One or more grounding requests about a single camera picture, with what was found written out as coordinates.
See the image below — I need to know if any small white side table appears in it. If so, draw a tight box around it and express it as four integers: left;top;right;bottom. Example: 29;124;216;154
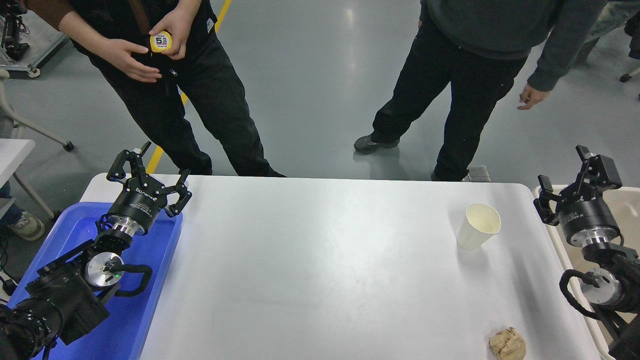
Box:
0;139;56;221

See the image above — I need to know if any person in grey top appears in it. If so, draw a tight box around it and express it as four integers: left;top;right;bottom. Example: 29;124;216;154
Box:
353;0;608;182

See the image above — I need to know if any metal platform cart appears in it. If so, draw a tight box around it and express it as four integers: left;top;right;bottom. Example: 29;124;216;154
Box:
0;19;68;79

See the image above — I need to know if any person's right hand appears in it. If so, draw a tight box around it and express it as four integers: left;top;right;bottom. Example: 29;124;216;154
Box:
97;39;162;84

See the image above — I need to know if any person's left hand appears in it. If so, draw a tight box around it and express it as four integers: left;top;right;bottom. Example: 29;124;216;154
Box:
517;84;551;111
149;7;201;61

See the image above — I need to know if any large pale bin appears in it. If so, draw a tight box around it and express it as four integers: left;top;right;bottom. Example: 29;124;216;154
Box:
532;185;640;360

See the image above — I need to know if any seated person's leg and shoe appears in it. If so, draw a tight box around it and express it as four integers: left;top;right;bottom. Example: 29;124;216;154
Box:
0;181;46;242

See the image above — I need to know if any white chair base with caster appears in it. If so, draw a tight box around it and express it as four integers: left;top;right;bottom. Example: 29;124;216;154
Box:
0;70;75;152

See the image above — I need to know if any dark office chair with caster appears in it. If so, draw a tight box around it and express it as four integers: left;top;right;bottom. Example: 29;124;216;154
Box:
620;12;640;101

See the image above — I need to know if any yellow tape measure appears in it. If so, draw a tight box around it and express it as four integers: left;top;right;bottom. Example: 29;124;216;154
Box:
149;31;173;54

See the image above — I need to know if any black floor cable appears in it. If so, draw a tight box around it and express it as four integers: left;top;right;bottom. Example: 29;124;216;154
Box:
0;232;20;303

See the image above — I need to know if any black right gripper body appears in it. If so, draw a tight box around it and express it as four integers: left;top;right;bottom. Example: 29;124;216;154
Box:
556;194;620;240

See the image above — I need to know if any person with tape measure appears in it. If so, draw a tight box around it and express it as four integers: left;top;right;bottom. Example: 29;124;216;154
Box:
25;0;287;178

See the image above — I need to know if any blue plastic tray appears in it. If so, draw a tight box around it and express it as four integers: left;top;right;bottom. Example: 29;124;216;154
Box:
7;201;184;360

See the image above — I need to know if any crumpled tan paper ball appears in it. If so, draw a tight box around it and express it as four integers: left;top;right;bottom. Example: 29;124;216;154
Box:
488;327;527;360

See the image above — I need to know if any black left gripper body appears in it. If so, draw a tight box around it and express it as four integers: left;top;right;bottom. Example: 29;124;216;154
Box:
107;175;169;234

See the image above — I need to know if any black device on cart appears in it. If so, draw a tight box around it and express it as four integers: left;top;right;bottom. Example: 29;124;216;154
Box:
0;0;30;62

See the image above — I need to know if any white paper cup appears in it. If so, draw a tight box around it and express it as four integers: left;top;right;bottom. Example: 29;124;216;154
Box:
456;202;502;252

